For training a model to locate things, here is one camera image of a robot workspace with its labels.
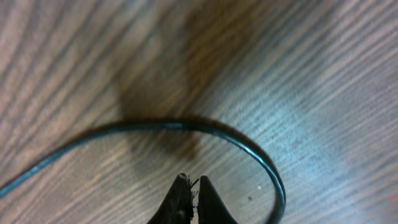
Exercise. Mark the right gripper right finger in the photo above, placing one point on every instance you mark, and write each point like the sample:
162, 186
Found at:
211, 209

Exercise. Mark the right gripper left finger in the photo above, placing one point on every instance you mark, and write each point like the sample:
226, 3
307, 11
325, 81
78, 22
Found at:
177, 206

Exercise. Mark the black cable silver plug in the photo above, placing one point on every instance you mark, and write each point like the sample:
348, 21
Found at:
213, 128

